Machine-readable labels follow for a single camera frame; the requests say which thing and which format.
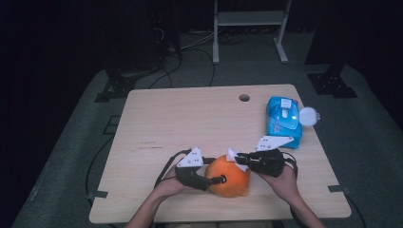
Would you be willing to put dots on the white wet wipe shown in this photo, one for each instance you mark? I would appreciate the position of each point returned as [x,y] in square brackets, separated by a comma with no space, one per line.
[231,155]

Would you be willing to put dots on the white metal stand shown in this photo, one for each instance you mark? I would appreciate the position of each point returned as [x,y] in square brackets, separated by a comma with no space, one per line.
[247,19]

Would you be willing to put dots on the person's left hand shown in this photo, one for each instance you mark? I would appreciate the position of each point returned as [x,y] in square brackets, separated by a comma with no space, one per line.
[169,186]

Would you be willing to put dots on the black tape strip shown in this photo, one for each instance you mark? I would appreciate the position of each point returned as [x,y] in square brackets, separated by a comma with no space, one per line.
[337,188]
[99,194]

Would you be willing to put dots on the orange round fruit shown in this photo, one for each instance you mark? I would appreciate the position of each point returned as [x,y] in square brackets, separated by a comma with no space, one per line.
[229,182]

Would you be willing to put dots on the person's right hand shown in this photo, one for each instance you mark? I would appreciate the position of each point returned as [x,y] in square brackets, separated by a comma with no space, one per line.
[285,185]

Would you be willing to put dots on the black floor tape outline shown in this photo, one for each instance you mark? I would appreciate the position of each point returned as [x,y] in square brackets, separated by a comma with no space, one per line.
[111,125]

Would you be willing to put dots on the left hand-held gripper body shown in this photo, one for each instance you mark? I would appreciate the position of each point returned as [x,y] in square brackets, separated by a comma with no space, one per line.
[190,160]

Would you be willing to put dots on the black stand base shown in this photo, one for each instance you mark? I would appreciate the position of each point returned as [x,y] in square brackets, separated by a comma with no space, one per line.
[332,85]
[115,88]

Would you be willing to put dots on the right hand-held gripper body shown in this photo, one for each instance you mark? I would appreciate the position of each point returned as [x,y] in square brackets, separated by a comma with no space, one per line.
[269,163]

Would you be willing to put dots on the blue wet wipes pack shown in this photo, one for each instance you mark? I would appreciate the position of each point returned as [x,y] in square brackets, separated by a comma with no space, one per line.
[282,122]

